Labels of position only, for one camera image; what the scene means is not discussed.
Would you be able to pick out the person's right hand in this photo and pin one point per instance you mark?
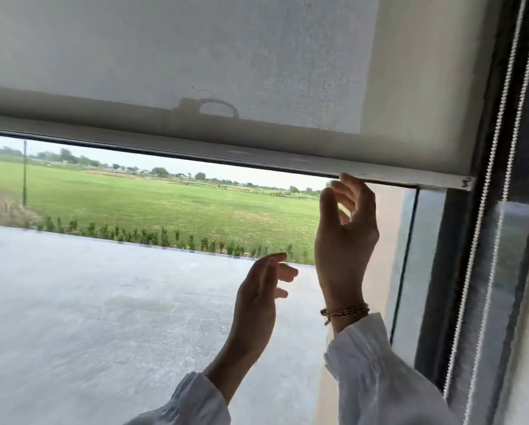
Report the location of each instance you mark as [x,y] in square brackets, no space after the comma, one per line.
[346,256]

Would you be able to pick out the person's left forearm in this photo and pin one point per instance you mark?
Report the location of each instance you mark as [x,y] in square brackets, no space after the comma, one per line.
[229,371]

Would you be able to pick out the row of small shrubs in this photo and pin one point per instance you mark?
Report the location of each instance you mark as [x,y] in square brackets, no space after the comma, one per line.
[158,238]

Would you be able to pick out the distant tree line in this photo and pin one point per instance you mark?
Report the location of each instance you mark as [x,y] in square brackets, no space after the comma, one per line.
[69,157]

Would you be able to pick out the person's right forearm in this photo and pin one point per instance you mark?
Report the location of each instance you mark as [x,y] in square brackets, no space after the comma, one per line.
[370,371]

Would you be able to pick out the dark window frame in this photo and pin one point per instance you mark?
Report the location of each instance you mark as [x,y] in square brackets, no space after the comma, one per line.
[461,269]

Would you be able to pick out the black window seal strip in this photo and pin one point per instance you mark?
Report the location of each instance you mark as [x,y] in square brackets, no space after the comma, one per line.
[405,261]

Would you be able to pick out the person's right thumb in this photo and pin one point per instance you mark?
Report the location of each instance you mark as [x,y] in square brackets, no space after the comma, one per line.
[327,210]

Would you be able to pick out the grey roller blind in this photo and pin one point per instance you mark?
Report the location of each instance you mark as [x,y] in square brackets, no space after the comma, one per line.
[202,53]

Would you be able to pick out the person's left hand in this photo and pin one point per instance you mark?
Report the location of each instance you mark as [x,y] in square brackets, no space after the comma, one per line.
[255,305]

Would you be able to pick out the person's left thumb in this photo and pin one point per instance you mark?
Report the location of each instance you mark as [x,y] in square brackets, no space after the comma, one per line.
[282,293]

